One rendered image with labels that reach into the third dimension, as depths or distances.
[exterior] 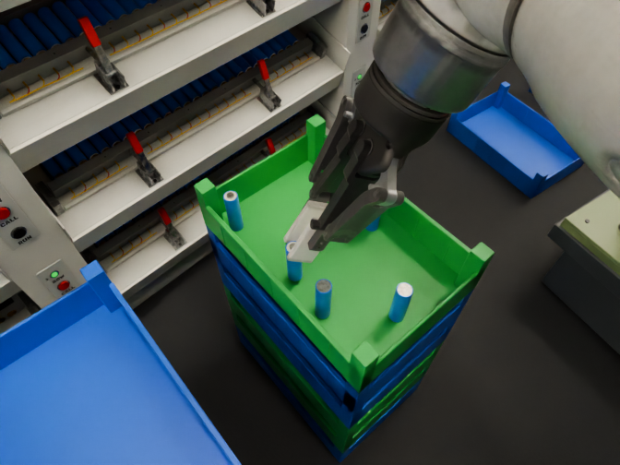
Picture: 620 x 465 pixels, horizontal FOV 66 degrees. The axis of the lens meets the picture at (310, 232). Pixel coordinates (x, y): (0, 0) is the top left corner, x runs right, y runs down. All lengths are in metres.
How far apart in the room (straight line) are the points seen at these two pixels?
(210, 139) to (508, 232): 0.72
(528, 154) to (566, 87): 1.16
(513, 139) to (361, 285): 0.93
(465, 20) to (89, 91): 0.52
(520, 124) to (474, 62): 1.15
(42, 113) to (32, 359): 0.30
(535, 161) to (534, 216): 0.18
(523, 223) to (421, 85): 0.93
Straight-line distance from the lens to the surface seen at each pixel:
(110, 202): 0.83
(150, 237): 1.00
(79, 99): 0.72
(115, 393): 0.58
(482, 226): 1.21
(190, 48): 0.76
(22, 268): 0.81
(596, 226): 1.01
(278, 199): 0.67
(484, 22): 0.32
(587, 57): 0.25
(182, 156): 0.87
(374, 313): 0.58
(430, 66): 0.35
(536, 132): 1.49
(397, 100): 0.37
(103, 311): 0.63
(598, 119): 0.25
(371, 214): 0.42
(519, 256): 1.19
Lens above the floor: 0.92
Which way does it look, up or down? 55 degrees down
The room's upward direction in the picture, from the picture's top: straight up
